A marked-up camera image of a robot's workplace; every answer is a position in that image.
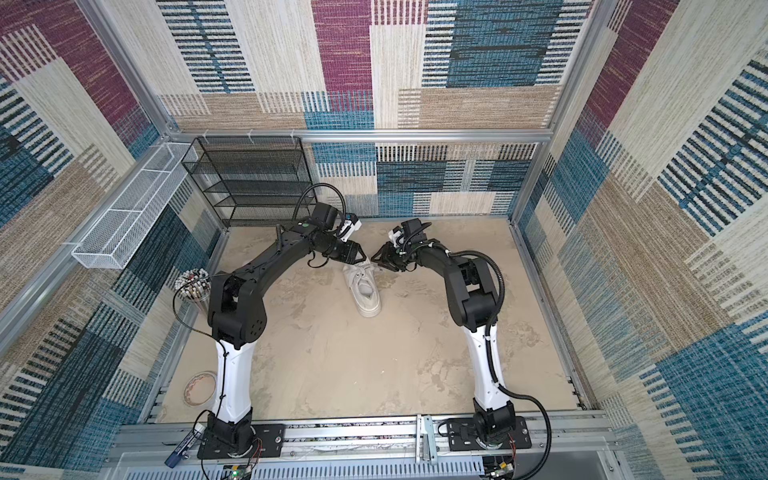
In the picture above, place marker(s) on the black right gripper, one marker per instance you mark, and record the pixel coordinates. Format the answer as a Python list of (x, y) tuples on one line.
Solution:
[(386, 259)]

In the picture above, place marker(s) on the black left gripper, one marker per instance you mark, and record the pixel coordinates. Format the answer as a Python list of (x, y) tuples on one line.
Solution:
[(351, 249)]

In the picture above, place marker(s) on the white shoelace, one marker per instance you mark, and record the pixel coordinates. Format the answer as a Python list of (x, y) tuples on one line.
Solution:
[(360, 278)]

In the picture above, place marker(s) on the white sneaker shoe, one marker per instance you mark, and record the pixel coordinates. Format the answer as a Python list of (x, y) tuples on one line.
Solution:
[(367, 306)]

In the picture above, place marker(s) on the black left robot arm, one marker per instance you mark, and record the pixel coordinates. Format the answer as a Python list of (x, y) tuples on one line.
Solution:
[(237, 317)]

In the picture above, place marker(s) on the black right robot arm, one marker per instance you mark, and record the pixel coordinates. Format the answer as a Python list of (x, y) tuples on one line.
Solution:
[(474, 301)]

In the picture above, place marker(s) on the black mesh shelf rack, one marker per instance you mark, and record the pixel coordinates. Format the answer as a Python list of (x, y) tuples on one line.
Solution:
[(250, 181)]

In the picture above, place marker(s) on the clear cup of pencils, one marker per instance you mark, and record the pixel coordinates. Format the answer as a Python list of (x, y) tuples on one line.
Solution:
[(193, 287)]

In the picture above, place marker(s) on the clear tape roll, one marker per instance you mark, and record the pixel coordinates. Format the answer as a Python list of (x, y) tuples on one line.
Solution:
[(200, 389)]

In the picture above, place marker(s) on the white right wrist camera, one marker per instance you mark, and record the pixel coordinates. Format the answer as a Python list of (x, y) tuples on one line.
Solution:
[(398, 235)]

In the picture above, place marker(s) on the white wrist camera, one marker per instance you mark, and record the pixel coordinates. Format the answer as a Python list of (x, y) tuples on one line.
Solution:
[(398, 235), (349, 227)]

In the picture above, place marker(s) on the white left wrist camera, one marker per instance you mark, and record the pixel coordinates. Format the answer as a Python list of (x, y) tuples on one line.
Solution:
[(349, 227)]

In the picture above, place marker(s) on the white wire mesh tray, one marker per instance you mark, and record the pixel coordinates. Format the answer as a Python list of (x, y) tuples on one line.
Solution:
[(119, 232)]

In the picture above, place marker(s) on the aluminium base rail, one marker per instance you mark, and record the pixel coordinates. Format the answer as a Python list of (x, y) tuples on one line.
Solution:
[(570, 444)]

